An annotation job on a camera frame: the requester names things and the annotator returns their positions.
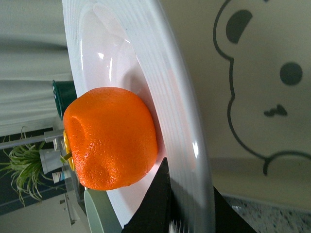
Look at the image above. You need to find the cream bear tray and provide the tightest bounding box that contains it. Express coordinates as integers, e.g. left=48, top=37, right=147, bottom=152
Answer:
left=162, top=0, right=311, bottom=210

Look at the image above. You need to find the light green bowl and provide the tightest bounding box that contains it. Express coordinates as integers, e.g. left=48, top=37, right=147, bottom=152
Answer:
left=84, top=189, right=122, bottom=233

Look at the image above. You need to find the orange mandarin fruit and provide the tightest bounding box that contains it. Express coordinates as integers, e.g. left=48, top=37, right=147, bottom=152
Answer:
left=63, top=87, right=158, bottom=191

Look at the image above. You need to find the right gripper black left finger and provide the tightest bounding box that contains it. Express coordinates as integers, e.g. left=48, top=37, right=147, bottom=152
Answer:
left=122, top=157, right=171, bottom=233

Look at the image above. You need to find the yellow mug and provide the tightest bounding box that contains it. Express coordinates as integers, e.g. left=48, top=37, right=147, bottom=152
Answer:
left=63, top=131, right=75, bottom=171

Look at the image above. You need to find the dark green mug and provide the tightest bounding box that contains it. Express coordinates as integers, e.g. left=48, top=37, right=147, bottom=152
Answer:
left=52, top=81, right=77, bottom=120

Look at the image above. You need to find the green potted plant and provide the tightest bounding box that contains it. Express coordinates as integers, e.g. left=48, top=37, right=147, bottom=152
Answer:
left=0, top=128, right=66, bottom=209

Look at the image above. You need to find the white grey curtain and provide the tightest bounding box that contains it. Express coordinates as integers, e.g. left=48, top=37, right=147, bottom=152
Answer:
left=0, top=0, right=72, bottom=136

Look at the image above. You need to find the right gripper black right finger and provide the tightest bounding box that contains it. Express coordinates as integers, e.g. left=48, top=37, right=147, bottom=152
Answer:
left=214, top=187, right=256, bottom=233

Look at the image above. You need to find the white round plate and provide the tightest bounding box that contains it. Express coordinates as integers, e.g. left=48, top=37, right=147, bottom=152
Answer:
left=62, top=0, right=216, bottom=233

